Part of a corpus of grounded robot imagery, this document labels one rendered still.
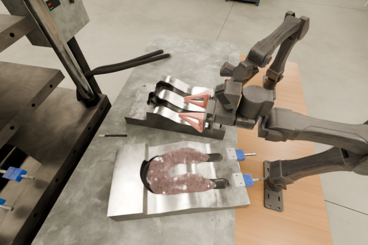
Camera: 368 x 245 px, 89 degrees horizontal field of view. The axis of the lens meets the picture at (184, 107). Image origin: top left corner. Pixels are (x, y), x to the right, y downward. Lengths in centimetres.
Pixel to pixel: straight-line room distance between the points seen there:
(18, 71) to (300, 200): 136
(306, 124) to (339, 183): 160
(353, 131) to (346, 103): 221
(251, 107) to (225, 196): 43
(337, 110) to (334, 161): 198
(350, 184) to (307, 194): 122
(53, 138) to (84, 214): 44
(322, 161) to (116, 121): 89
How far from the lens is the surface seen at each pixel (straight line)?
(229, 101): 46
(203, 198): 75
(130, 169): 78
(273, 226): 89
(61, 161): 106
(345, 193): 212
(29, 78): 111
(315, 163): 72
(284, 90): 130
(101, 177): 93
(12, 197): 107
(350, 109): 277
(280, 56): 109
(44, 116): 128
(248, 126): 52
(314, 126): 56
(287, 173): 76
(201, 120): 48
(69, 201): 95
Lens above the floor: 161
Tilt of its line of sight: 51 degrees down
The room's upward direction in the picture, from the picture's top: straight up
